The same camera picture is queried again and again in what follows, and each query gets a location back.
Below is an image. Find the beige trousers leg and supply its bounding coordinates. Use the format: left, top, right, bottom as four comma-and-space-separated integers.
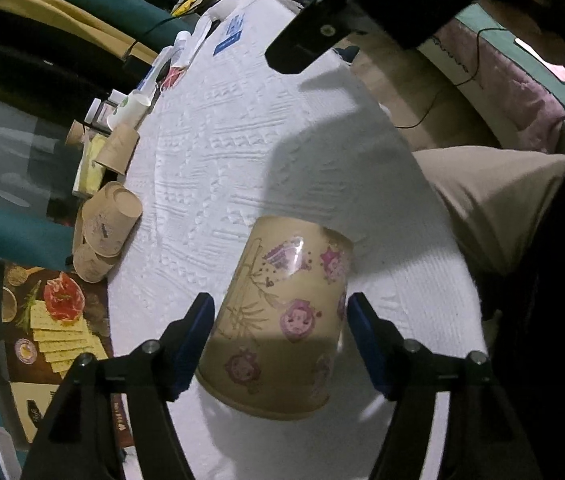
414, 145, 565, 280

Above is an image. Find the white tube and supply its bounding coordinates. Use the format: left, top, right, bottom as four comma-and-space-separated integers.
170, 14, 212, 68

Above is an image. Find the white paper cup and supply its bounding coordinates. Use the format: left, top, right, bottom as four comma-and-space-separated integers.
107, 90, 151, 130

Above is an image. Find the brown patterned paper cup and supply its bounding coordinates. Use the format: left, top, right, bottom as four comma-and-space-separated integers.
197, 216, 353, 420

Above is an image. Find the white textured tablecloth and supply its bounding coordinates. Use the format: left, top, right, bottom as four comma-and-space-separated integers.
108, 0, 487, 479

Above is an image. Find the upright brown paper cup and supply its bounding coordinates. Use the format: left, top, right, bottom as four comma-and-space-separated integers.
95, 125, 139, 176

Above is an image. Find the yellow tissue pack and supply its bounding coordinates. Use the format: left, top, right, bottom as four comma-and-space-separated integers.
72, 133, 107, 198

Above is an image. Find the brown cracker box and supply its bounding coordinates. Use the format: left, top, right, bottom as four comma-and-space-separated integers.
0, 259, 113, 451

